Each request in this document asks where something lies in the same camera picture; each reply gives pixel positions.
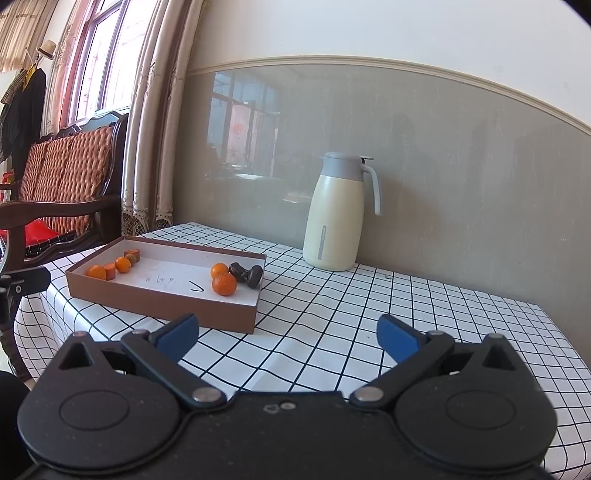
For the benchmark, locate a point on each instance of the beige embroidered curtain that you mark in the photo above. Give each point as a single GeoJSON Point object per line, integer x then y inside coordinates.
{"type": "Point", "coordinates": [152, 115]}

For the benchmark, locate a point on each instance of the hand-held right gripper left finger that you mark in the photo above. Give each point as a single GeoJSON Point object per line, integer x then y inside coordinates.
{"type": "Point", "coordinates": [178, 334]}

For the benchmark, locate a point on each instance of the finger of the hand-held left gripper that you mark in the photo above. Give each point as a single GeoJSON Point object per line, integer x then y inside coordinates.
{"type": "Point", "coordinates": [27, 279]}

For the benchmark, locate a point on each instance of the dark hanging jacket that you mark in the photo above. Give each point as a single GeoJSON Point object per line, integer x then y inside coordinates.
{"type": "Point", "coordinates": [27, 115]}

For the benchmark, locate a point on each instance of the sheer patterned curtain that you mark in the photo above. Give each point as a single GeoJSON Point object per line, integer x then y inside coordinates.
{"type": "Point", "coordinates": [62, 92]}

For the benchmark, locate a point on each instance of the dark checked cloth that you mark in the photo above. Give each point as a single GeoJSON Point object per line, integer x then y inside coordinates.
{"type": "Point", "coordinates": [46, 249]}

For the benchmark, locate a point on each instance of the brown cardboard box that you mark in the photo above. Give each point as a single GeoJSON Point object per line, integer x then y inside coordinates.
{"type": "Point", "coordinates": [152, 302]}

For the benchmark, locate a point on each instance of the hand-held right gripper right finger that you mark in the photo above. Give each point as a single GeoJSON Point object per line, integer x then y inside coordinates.
{"type": "Point", "coordinates": [397, 337]}

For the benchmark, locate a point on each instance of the straw hat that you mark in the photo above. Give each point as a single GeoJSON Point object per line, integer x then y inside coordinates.
{"type": "Point", "coordinates": [46, 48]}

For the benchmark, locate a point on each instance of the small brown kiwi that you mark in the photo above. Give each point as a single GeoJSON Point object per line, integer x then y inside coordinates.
{"type": "Point", "coordinates": [134, 262]}

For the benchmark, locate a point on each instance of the brown cut toy piece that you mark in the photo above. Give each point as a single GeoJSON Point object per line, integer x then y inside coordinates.
{"type": "Point", "coordinates": [132, 253]}

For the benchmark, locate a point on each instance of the wooden sofa orange cushions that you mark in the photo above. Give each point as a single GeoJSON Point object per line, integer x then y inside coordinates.
{"type": "Point", "coordinates": [69, 161]}

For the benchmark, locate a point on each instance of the small orange tangerine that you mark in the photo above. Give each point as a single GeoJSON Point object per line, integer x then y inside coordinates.
{"type": "Point", "coordinates": [219, 269]}
{"type": "Point", "coordinates": [123, 264]}
{"type": "Point", "coordinates": [96, 272]}

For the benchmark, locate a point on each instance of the red plastic bag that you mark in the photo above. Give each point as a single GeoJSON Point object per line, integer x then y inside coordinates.
{"type": "Point", "coordinates": [37, 233]}

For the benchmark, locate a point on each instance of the large deep orange tangerine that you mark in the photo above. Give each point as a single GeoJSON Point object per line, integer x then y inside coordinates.
{"type": "Point", "coordinates": [224, 285]}

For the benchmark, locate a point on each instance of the orange sausage piece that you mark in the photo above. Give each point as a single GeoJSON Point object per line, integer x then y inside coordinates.
{"type": "Point", "coordinates": [111, 271]}

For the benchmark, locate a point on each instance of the cream thermos jug grey lid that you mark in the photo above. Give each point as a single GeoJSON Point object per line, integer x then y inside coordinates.
{"type": "Point", "coordinates": [330, 217]}

